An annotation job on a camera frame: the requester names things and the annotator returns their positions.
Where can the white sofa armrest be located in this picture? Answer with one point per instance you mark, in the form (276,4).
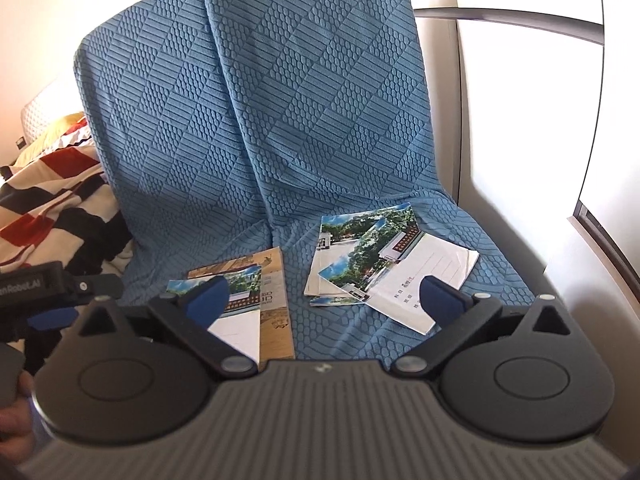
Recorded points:
(445,77)

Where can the yellow pillow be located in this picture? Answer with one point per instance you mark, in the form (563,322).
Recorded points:
(50,134)

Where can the scenic photo envelope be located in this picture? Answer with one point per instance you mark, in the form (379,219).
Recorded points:
(333,301)
(352,248)
(230,310)
(394,292)

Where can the striped red black blanket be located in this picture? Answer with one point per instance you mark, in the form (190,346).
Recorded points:
(60,207)

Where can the white tufted headboard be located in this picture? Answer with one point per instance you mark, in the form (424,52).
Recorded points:
(35,117)

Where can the person's left hand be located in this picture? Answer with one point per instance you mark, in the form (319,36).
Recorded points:
(17,426)

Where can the brown antique painting book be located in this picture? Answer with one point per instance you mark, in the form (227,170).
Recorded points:
(276,339)

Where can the blue textured sofa cover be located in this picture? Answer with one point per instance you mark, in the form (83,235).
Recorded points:
(226,127)

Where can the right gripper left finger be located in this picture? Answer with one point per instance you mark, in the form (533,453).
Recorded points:
(187,318)

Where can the scenic photo envelope bottom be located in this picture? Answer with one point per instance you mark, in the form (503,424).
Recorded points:
(333,301)

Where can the scenic photo envelope top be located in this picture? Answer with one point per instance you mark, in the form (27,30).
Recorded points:
(230,310)

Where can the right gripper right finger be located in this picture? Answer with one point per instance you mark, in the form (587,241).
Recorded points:
(463,321)

